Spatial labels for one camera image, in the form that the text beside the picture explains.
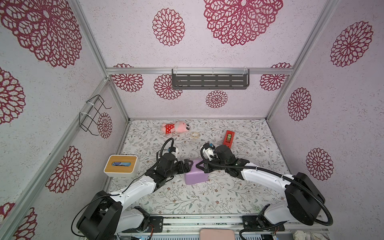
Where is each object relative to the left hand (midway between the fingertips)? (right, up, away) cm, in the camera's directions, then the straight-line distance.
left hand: (187, 166), depth 85 cm
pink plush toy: (-6, +23, +21) cm, 32 cm away
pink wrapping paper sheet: (+5, -4, -6) cm, 8 cm away
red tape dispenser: (+28, +15, +15) cm, 35 cm away
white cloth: (+53, -28, -17) cm, 62 cm away
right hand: (+5, +2, -6) cm, 8 cm away
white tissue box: (-40, -1, +7) cm, 41 cm away
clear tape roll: (+6, +18, +25) cm, 31 cm away
